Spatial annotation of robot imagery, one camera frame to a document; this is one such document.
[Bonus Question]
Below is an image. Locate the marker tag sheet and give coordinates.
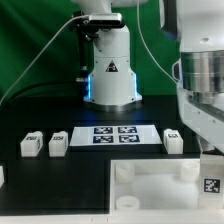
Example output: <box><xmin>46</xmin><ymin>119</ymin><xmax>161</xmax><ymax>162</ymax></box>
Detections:
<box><xmin>70</xmin><ymin>125</ymin><xmax>162</xmax><ymax>146</ymax></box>

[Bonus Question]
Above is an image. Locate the white obstacle piece left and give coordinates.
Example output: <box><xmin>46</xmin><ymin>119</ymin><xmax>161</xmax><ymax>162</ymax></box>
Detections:
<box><xmin>0</xmin><ymin>166</ymin><xmax>4</xmax><ymax>188</ymax></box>

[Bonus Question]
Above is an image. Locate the black camera on stand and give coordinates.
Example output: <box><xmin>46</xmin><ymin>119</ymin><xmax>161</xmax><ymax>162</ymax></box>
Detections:
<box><xmin>69</xmin><ymin>11</ymin><xmax>124</xmax><ymax>83</ymax></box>

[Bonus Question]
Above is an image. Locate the white square tabletop part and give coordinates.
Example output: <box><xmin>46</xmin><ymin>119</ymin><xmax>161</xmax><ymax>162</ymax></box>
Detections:
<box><xmin>109</xmin><ymin>159</ymin><xmax>224</xmax><ymax>224</ymax></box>

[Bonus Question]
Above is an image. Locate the grey camera cable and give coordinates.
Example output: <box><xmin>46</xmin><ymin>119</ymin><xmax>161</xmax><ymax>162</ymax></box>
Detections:
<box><xmin>0</xmin><ymin>14</ymin><xmax>90</xmax><ymax>108</ymax></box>

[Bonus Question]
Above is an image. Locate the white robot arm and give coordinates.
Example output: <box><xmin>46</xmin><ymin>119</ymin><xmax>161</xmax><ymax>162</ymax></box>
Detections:
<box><xmin>71</xmin><ymin>0</ymin><xmax>224</xmax><ymax>153</ymax></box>

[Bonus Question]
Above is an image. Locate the black cable on table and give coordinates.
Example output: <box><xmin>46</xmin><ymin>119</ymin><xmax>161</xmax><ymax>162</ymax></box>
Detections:
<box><xmin>3</xmin><ymin>79</ymin><xmax>84</xmax><ymax>106</ymax></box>

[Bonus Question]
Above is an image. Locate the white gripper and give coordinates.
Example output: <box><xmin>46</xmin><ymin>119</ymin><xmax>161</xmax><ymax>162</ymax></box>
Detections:
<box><xmin>177</xmin><ymin>88</ymin><xmax>224</xmax><ymax>154</ymax></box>

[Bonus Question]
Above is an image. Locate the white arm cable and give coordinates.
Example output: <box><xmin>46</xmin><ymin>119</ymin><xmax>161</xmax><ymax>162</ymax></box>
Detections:
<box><xmin>135</xmin><ymin>0</ymin><xmax>179</xmax><ymax>84</ymax></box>

